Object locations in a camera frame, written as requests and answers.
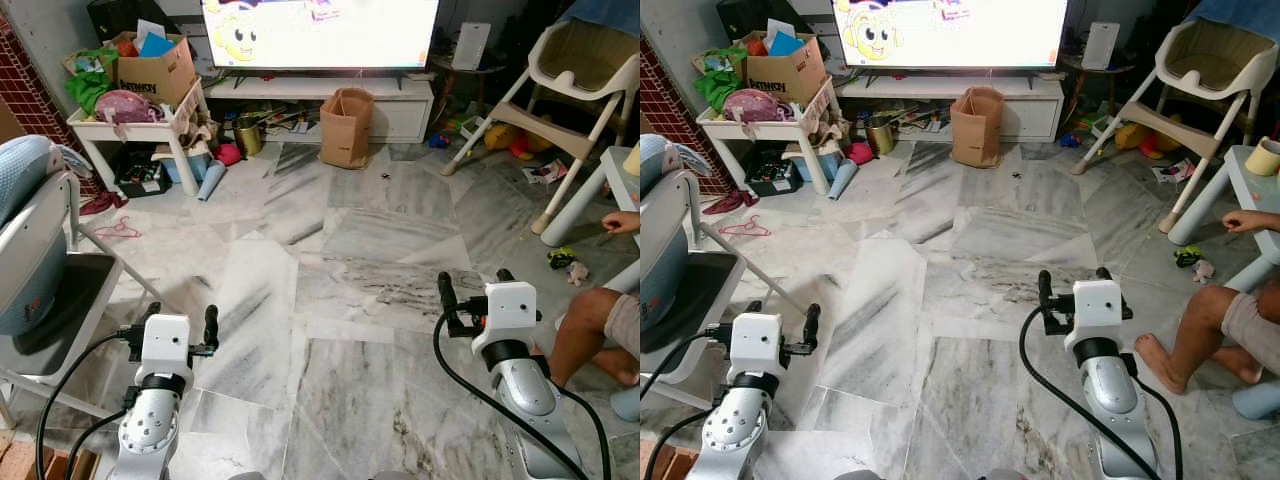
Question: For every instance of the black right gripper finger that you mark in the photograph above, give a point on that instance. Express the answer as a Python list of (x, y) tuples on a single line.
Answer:
[(1103, 273), (505, 275), (446, 292), (1045, 290)]

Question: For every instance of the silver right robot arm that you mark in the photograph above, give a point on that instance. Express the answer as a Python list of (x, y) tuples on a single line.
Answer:
[(530, 400), (1115, 395)]

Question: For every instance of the person's hand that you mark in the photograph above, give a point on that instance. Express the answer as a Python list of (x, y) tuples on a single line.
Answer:
[(1243, 221), (622, 222)]

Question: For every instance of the green toy car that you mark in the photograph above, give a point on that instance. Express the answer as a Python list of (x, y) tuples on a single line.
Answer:
[(1189, 256), (561, 258)]

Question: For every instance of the grey blue baby seat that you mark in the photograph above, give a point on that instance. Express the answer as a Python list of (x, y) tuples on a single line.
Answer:
[(680, 290), (40, 280)]

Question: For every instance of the small beige plush toy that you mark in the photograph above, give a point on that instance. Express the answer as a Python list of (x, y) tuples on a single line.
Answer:
[(578, 274), (1204, 272)]

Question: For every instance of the pink clothes hanger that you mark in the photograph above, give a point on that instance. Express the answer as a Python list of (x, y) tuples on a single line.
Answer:
[(755, 231), (128, 233)]

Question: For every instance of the person's bare leg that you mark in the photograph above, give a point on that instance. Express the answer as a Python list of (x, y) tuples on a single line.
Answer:
[(580, 330), (1200, 330)]

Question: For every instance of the light blue table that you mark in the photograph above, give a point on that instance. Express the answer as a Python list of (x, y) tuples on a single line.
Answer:
[(575, 205), (1200, 205)]

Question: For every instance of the dark red cloth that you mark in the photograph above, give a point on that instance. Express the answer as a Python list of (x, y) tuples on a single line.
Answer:
[(730, 202), (102, 204)]

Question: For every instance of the printed magazine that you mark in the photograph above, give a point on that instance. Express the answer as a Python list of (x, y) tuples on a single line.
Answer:
[(545, 172), (1172, 171)]

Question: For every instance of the light blue padded cylinder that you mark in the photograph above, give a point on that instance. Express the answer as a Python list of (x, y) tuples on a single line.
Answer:
[(1257, 399), (626, 402)]

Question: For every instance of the black box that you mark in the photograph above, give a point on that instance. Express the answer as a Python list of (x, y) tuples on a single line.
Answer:
[(772, 173), (142, 175)]

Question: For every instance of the yellow toy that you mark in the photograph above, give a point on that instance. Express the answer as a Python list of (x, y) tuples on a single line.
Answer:
[(499, 136), (1130, 135)]

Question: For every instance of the light blue rolled tube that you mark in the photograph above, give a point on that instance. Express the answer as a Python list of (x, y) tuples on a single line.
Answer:
[(211, 182), (842, 180)]

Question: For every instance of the pink ball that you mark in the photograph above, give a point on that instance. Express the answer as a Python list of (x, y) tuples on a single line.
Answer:
[(859, 152), (228, 154)]

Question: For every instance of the yellow cup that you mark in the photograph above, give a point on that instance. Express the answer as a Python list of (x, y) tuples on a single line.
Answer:
[(1263, 158), (633, 160)]

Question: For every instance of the brown paper bag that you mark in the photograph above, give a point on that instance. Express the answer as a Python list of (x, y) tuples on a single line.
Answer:
[(977, 128), (346, 130)]

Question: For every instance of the small white table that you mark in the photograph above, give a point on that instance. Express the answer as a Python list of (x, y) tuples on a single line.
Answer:
[(175, 135), (805, 133)]

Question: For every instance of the white television cabinet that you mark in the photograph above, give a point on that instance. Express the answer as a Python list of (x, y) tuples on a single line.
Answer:
[(400, 110), (1035, 108)]

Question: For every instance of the gold metal can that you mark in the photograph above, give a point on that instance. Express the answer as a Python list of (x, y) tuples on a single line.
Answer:
[(880, 136), (248, 138)]

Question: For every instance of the pink helmet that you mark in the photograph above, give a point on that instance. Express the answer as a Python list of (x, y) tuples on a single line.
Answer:
[(128, 106), (757, 104)]

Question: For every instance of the green cloth bag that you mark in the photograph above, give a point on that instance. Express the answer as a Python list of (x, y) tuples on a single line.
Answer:
[(90, 90), (718, 88)]

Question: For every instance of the white upright device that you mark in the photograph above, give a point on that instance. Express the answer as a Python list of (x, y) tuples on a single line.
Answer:
[(471, 46), (1101, 46)]

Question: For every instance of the white baby high chair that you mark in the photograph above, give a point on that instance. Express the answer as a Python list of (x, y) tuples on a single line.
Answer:
[(580, 60), (1210, 58)]

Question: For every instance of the printed cardboard box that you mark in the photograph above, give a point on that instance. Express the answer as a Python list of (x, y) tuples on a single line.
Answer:
[(790, 75), (155, 78)]

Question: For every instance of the flat screen television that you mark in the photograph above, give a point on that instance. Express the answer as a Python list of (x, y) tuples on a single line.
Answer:
[(320, 30), (950, 30)]

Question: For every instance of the blue fabric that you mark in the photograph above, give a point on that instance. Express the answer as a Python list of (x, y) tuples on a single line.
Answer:
[(1240, 15), (605, 14)]

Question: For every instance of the black bag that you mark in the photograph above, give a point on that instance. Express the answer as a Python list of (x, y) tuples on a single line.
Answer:
[(115, 15), (745, 15)]

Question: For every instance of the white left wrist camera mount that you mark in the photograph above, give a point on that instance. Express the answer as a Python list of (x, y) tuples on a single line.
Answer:
[(165, 338), (757, 340)]

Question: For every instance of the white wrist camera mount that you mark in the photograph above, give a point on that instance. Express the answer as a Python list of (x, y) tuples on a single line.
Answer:
[(1095, 310), (508, 312), (757, 340), (165, 338)]

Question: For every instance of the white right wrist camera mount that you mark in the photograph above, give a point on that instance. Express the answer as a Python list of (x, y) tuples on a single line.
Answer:
[(508, 312), (1095, 310)]

